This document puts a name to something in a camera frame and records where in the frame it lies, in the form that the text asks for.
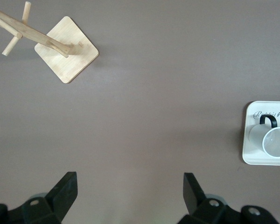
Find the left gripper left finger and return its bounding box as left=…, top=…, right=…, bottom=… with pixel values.
left=0, top=172, right=78, bottom=224

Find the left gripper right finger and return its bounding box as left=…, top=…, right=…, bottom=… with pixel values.
left=178, top=172, right=280, bottom=224

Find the white smiley mug black handle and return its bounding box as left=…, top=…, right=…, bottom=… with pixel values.
left=248, top=115, right=280, bottom=159

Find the cream rabbit print tray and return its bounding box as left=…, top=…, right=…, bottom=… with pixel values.
left=242, top=100, right=280, bottom=166

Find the wooden mug tree stand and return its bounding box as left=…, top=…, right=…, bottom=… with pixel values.
left=0, top=1, right=100, bottom=84

